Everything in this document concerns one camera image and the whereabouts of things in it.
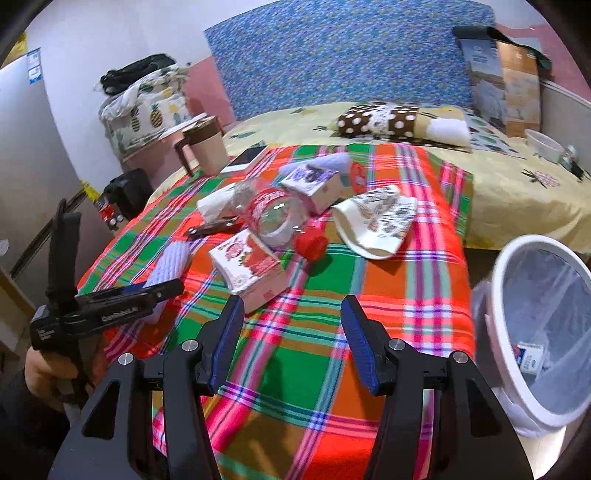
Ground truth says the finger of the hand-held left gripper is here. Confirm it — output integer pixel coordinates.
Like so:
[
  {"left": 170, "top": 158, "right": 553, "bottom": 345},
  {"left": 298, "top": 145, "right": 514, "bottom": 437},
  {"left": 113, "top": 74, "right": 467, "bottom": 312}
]
[
  {"left": 99, "top": 278, "right": 186, "bottom": 319},
  {"left": 76, "top": 283, "right": 151, "bottom": 306}
]

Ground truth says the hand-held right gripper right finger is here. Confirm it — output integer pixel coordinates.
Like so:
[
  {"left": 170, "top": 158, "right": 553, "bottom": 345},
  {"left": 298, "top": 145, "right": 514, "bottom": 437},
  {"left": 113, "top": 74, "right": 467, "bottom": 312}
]
[{"left": 341, "top": 294, "right": 532, "bottom": 480}]

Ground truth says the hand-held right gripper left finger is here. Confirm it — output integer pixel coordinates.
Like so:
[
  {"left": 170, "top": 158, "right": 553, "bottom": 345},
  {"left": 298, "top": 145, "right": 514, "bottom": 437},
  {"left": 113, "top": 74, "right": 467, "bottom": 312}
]
[{"left": 51, "top": 294, "right": 245, "bottom": 480}]

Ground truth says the white knitted cloth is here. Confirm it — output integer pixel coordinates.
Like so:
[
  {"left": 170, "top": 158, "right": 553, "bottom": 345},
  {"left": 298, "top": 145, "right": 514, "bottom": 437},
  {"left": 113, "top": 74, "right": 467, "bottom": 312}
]
[{"left": 141, "top": 240, "right": 195, "bottom": 324}]

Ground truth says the red white carton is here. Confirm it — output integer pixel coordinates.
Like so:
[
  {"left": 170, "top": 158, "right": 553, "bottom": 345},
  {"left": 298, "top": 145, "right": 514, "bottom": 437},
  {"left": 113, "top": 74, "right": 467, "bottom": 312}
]
[{"left": 208, "top": 229, "right": 291, "bottom": 315}]

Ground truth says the white tissue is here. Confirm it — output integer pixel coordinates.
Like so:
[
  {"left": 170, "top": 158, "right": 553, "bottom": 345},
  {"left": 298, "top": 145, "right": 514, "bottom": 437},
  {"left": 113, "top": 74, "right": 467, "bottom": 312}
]
[{"left": 196, "top": 185, "right": 245, "bottom": 222}]

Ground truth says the red plastic cap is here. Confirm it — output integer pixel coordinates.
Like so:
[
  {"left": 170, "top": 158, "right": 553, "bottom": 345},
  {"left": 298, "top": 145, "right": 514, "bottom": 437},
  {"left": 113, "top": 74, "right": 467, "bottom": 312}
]
[{"left": 295, "top": 227, "right": 329, "bottom": 264}]

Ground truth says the printed paper bag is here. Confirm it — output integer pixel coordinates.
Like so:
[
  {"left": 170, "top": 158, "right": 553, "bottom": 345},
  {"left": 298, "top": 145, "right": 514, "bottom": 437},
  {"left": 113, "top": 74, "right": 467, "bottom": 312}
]
[{"left": 330, "top": 185, "right": 419, "bottom": 260}]

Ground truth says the clear plastic jar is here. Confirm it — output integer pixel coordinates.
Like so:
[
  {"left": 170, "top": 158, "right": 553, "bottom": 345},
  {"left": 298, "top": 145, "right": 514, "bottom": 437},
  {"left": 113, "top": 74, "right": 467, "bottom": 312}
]
[{"left": 231, "top": 181, "right": 308, "bottom": 247}]

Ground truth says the white trash bin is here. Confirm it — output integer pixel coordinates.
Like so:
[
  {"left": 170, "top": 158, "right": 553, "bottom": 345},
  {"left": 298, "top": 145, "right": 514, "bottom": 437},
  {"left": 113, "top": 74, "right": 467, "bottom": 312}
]
[{"left": 471, "top": 234, "right": 591, "bottom": 439}]

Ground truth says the red labelled lid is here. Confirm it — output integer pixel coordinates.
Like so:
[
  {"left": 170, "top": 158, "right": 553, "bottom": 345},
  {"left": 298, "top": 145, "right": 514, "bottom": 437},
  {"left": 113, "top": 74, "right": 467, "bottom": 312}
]
[{"left": 348, "top": 161, "right": 371, "bottom": 191}]

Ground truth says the purple white box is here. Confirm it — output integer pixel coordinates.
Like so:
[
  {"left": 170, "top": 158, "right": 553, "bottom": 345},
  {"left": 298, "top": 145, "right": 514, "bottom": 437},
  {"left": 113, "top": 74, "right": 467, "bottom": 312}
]
[{"left": 279, "top": 164, "right": 345, "bottom": 215}]

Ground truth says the person's left forearm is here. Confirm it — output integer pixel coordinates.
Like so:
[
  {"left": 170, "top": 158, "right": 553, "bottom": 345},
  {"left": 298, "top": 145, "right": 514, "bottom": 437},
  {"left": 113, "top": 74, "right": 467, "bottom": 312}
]
[{"left": 0, "top": 367, "right": 81, "bottom": 480}]

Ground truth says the person's left hand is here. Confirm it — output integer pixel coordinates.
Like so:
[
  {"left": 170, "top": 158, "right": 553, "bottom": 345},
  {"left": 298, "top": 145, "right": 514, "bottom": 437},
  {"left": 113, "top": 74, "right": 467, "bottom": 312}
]
[{"left": 24, "top": 337, "right": 108, "bottom": 414}]

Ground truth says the wooden cabinet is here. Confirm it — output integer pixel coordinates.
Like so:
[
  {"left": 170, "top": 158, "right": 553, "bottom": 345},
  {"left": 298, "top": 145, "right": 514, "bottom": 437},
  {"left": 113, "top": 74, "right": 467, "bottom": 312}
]
[{"left": 0, "top": 267, "right": 38, "bottom": 363}]

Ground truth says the plaid blanket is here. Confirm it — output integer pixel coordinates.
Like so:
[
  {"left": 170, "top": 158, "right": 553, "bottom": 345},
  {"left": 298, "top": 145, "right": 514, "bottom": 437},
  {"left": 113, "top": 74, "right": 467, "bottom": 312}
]
[{"left": 76, "top": 141, "right": 476, "bottom": 480}]

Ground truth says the black bag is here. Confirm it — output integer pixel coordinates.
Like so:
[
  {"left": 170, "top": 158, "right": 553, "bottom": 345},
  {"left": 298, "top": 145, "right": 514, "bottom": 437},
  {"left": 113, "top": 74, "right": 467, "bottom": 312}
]
[{"left": 102, "top": 168, "right": 155, "bottom": 222}]

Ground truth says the pink storage box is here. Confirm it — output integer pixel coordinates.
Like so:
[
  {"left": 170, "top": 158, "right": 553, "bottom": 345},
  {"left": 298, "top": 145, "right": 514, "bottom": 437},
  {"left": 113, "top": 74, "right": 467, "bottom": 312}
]
[{"left": 121, "top": 113, "right": 208, "bottom": 185}]

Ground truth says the beige cup with brown lid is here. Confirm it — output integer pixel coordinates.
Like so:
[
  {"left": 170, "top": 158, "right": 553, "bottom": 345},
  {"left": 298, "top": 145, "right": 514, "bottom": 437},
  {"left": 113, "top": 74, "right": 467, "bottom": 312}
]
[{"left": 174, "top": 115, "right": 230, "bottom": 178}]

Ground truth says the white phone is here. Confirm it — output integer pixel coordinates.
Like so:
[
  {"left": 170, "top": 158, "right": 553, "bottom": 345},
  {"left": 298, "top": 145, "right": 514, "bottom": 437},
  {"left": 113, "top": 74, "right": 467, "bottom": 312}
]
[{"left": 221, "top": 145, "right": 269, "bottom": 175}]

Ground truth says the blue white carton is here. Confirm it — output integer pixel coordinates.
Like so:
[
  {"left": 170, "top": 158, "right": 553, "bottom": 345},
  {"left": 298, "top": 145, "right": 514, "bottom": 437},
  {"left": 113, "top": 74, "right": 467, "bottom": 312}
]
[{"left": 516, "top": 342, "right": 546, "bottom": 376}]

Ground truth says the pineapple print storage bag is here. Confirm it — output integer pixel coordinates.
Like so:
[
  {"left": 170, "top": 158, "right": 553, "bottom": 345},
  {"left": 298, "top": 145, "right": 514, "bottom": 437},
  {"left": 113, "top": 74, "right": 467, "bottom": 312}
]
[{"left": 100, "top": 65, "right": 190, "bottom": 160}]

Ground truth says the yellow pineapple bed sheet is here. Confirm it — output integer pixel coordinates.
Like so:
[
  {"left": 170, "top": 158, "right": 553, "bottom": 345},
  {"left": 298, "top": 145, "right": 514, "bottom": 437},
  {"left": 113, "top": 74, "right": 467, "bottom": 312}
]
[{"left": 222, "top": 102, "right": 591, "bottom": 254}]

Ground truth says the black clothing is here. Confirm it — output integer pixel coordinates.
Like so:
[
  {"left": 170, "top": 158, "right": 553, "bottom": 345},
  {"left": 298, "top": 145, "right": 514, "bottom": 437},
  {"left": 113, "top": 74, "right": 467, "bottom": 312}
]
[{"left": 99, "top": 54, "right": 178, "bottom": 95}]

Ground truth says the brown polka dot pillow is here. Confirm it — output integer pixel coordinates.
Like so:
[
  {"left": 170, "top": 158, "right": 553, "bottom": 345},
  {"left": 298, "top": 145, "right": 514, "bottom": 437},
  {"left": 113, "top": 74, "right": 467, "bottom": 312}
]
[{"left": 330, "top": 100, "right": 474, "bottom": 153}]

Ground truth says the white printed pillow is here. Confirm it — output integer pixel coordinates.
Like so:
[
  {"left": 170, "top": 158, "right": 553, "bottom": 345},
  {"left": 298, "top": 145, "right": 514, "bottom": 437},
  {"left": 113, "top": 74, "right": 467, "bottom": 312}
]
[{"left": 464, "top": 108, "right": 527, "bottom": 160}]

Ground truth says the white bowl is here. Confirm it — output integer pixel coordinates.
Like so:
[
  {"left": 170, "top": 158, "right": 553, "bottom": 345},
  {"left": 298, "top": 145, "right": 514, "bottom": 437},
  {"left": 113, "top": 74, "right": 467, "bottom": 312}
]
[{"left": 525, "top": 129, "right": 566, "bottom": 163}]

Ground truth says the small glass bottle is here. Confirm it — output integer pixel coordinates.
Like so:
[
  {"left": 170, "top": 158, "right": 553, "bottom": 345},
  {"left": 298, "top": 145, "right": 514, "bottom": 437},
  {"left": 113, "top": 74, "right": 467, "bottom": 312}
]
[{"left": 560, "top": 145, "right": 586, "bottom": 180}]

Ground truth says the blue floral headboard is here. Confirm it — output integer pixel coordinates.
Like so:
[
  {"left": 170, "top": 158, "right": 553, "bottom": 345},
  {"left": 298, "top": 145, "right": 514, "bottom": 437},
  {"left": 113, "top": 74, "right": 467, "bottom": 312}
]
[{"left": 203, "top": 2, "right": 497, "bottom": 123}]

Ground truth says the cardboard box on bed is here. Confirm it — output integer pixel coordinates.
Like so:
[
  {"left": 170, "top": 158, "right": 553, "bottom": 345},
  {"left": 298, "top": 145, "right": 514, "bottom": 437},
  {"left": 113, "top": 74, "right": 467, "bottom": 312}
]
[{"left": 452, "top": 25, "right": 553, "bottom": 138}]

